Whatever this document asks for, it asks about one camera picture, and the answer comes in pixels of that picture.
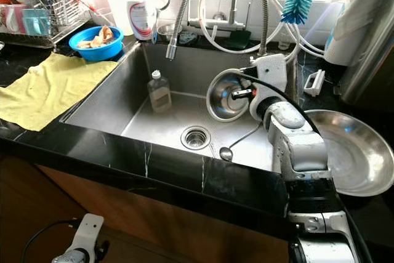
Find stainless steel bowl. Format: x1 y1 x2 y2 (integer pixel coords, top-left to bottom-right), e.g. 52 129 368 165
206 68 253 123

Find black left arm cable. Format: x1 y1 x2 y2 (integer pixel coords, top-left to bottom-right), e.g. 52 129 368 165
21 217 81 263

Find yellow cloth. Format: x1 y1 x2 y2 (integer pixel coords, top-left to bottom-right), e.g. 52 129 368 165
0 52 119 132

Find chrome pull-out faucet sprayer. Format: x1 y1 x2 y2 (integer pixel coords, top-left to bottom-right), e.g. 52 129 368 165
165 0 204 61

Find white mug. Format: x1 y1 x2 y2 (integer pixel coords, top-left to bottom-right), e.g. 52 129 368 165
0 3 10 33

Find pink cup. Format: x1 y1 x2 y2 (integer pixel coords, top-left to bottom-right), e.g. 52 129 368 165
6 3 28 34

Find orange food scraps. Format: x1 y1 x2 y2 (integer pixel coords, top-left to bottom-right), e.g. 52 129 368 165
77 26 115 49

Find white spray bottle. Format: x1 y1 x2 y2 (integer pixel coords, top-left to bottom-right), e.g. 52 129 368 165
102 0 130 30

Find clear plastic bottle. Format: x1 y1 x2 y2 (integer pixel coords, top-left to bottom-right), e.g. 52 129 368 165
147 70 172 114

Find stainless steel spoon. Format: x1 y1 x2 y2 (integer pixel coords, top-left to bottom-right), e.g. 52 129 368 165
219 121 264 163

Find white plastic sink clip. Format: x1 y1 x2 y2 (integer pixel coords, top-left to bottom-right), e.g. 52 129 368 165
304 68 326 98

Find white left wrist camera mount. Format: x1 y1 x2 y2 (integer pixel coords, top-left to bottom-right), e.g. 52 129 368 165
74 213 105 256

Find brown wood cabinet door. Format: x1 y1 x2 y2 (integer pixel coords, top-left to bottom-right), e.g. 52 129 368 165
31 168 296 263

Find teal cup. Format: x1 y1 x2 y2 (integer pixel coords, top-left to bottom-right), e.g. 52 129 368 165
23 8 52 37

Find dark green sponge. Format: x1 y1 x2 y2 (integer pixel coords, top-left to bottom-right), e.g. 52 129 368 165
223 29 253 49

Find stainless steel sink basin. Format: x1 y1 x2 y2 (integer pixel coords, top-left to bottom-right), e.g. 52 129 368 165
63 42 299 174

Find blue plastic bowl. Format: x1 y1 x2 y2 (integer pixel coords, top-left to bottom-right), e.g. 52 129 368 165
68 25 124 62

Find steel wire dish rack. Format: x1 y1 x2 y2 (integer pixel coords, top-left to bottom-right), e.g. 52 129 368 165
0 0 90 48

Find chrome wall tap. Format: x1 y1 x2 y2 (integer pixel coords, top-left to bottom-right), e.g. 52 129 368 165
188 0 250 34

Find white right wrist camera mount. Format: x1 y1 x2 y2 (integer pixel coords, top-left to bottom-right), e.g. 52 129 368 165
249 53 289 119

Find steel sink drain strainer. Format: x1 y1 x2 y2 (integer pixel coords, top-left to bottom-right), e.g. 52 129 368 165
180 125 212 151

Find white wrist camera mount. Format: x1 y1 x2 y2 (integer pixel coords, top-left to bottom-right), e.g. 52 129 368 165
249 53 289 119
74 213 105 256

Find round stainless steel plate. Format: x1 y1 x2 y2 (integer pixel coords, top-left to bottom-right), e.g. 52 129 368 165
304 108 394 198

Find white red-capped soap bottle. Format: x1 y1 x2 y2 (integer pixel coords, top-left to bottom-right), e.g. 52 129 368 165
126 0 158 42

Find brown wood side panel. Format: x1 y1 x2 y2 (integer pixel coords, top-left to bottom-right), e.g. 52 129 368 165
0 158 74 263

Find chrome gooseneck tap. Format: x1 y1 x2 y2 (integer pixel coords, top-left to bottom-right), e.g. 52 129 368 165
249 0 275 57

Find small steel cup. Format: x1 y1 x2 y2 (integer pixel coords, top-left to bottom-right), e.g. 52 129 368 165
156 23 179 42

